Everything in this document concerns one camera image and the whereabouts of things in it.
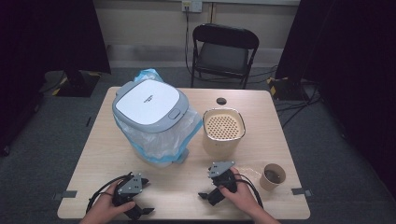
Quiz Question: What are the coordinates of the person's right hand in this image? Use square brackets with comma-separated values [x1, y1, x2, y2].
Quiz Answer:
[218, 167, 266, 219]

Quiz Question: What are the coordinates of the white wall socket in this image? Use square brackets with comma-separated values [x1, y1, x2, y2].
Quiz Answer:
[181, 0, 204, 14]

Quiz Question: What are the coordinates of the person's left hand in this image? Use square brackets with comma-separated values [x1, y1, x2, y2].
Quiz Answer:
[79, 180, 137, 224]

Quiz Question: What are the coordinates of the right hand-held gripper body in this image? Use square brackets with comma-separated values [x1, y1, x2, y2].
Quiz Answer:
[206, 161, 238, 194]

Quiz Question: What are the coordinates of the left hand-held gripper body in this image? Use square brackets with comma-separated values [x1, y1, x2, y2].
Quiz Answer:
[111, 172, 145, 208]

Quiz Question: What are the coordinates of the brown paper cup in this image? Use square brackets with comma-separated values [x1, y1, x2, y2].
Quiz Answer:
[259, 162, 287, 192]

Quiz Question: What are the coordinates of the black wall socket cable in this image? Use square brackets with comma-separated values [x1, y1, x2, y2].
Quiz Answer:
[184, 6, 194, 77]

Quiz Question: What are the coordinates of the black floor cable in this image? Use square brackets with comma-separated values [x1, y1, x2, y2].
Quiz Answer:
[275, 83, 322, 129]

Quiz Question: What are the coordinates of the black curtain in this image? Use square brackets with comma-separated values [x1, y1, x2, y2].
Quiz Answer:
[0, 0, 112, 157]
[275, 0, 396, 195]

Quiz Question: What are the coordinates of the black folding chair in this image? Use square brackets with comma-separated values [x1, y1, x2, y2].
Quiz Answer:
[190, 22, 261, 90]

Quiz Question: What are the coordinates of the hand-held gripper black cable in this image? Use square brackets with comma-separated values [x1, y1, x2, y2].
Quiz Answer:
[85, 175, 129, 216]
[235, 173, 264, 209]

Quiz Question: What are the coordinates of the right hand-held gripper black cable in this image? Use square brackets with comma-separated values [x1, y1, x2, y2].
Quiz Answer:
[235, 173, 264, 209]

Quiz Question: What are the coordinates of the grey tape piece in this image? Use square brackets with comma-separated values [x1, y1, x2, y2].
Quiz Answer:
[290, 187, 314, 198]
[52, 189, 78, 201]

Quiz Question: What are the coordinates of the left hand-held gripper black cable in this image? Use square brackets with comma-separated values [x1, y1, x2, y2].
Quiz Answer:
[85, 175, 129, 216]

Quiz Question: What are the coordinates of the beige container with perforated strainer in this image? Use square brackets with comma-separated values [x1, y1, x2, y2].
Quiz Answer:
[202, 106, 247, 159]

